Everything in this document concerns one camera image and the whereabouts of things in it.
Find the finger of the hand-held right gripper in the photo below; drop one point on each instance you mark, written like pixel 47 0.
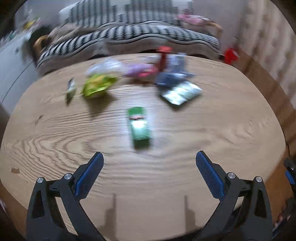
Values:
pixel 290 171

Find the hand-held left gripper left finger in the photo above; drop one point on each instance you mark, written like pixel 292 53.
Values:
pixel 89 176

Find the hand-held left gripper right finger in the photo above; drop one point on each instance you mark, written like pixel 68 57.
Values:
pixel 210 176

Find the green snack packet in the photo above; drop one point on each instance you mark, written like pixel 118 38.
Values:
pixel 139 126

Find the silver-green foil packet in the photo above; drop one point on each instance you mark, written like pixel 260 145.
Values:
pixel 181 93

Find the small green-white wrapper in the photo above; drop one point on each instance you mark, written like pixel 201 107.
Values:
pixel 71 89

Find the yellow-green snack bag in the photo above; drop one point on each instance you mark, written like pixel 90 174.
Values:
pixel 98 85

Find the clear plastic bag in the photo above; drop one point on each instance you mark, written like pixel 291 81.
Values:
pixel 105 66

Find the blue-grey packet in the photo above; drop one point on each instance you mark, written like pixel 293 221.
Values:
pixel 174 69

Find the pink wrapper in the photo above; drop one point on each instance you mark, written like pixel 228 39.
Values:
pixel 140 70

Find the red wrapper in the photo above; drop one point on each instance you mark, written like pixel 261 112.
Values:
pixel 163 58

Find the red bag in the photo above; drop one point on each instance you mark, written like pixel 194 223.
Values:
pixel 230 55

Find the white cabinet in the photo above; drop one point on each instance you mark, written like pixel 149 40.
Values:
pixel 13 69

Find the wooden-armed sofa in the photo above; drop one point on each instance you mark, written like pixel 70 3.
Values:
pixel 39 45

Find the beige crumpled cloth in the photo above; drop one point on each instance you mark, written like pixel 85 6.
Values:
pixel 69 31

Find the black-white striped blanket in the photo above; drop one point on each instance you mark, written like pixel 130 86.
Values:
pixel 138 34

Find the pink cushion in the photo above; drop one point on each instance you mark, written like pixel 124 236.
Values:
pixel 193 18

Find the yellow box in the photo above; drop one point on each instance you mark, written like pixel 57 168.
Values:
pixel 30 24

